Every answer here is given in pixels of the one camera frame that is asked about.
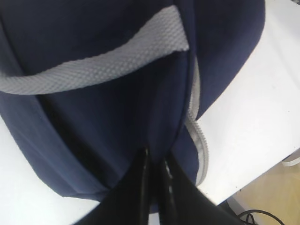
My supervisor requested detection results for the navy blue lunch bag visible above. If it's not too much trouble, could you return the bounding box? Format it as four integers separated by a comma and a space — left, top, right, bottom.
0, 0, 265, 201

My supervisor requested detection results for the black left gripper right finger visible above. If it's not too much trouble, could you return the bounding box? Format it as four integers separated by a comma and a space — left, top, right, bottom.
157, 153, 243, 225

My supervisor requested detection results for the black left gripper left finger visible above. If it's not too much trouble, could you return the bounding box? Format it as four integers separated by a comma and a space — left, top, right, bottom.
76, 149, 152, 225

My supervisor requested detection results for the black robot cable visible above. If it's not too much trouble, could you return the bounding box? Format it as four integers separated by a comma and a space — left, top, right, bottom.
236, 208, 300, 225

